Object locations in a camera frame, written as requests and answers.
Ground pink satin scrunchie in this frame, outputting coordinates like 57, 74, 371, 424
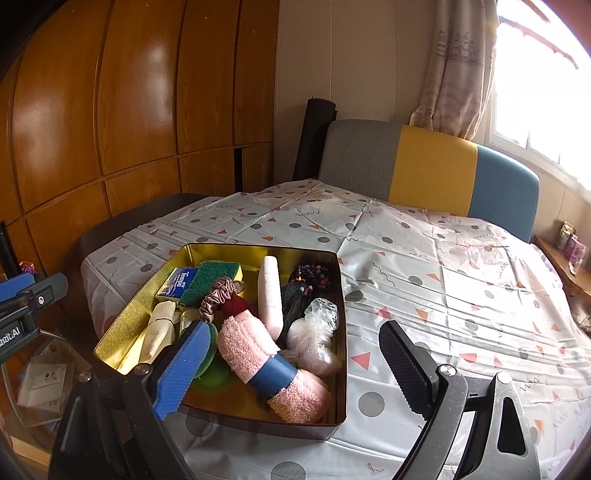
199, 276, 245, 323

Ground red christmas sock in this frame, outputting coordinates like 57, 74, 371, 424
221, 295, 253, 319

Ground pink patterned curtain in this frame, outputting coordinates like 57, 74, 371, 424
410, 0, 499, 140

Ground beige cloth roll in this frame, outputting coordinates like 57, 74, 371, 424
139, 301, 176, 364

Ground grey yellow blue headboard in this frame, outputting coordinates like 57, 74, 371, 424
318, 119, 540, 242

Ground patterned white tablecloth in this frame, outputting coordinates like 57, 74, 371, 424
81, 181, 590, 479

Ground papers under glass table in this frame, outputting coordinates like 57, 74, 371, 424
17, 339, 90, 414

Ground white plastic bag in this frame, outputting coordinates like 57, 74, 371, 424
281, 298, 342, 378

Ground green yellow scrub sponge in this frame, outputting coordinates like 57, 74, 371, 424
178, 261, 242, 307

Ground pink sock with blue band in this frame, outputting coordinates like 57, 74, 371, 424
216, 311, 332, 424

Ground dark brown chair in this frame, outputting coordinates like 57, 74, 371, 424
78, 193, 205, 260

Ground window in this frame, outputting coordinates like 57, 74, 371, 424
487, 1, 590, 191

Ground pink box on desk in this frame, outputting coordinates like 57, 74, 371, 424
564, 234, 586, 269

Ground white sponge block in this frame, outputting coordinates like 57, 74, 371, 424
257, 255, 283, 340

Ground black braided hair wig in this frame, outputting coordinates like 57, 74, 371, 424
277, 264, 332, 347

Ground wooden side desk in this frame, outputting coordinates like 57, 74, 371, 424
533, 235, 591, 303

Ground blue tissue pack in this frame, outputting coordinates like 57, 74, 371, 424
155, 267, 198, 303

